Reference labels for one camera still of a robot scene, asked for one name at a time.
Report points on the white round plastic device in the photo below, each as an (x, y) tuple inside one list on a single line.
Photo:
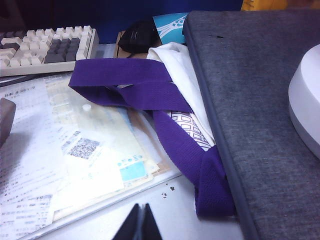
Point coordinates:
[(307, 100)]

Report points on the white paper documents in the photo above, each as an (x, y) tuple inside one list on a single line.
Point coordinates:
[(62, 150)]

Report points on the yellow paper bag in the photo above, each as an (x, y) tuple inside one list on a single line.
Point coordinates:
[(262, 3)]

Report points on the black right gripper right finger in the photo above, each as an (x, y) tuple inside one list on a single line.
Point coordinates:
[(151, 225)]

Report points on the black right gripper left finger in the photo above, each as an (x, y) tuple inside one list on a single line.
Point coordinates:
[(132, 225)]

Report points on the grey fabric laptop sleeve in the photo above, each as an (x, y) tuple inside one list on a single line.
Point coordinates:
[(250, 100)]

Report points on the black computer mouse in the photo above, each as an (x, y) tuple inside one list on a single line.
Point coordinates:
[(136, 35)]

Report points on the white grey mechanical keyboard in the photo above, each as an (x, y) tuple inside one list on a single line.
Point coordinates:
[(30, 50)]

